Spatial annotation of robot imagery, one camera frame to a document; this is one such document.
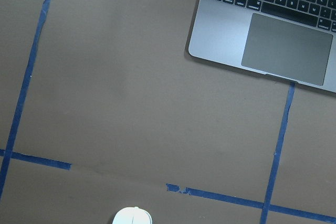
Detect white computer mouse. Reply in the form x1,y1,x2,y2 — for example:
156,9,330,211
112,207,153,224

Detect grey laptop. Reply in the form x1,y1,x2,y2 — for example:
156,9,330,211
188,0,335,92

